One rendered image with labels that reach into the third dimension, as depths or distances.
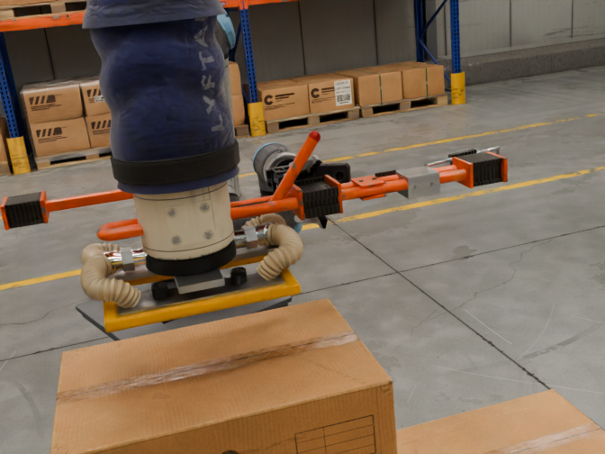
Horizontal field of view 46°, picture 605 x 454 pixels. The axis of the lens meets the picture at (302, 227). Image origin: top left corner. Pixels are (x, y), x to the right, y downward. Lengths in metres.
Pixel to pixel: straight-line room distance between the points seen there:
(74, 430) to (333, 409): 0.45
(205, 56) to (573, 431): 1.27
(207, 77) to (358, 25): 9.28
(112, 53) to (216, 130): 0.20
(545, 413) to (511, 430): 0.12
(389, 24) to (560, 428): 9.09
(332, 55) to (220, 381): 9.12
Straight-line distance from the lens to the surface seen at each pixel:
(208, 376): 1.41
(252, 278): 1.30
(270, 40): 10.05
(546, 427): 1.93
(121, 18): 1.18
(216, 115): 1.23
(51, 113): 8.38
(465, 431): 1.90
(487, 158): 1.48
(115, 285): 1.25
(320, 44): 10.26
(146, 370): 1.48
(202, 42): 1.22
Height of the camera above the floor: 1.63
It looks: 18 degrees down
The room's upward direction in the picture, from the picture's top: 6 degrees counter-clockwise
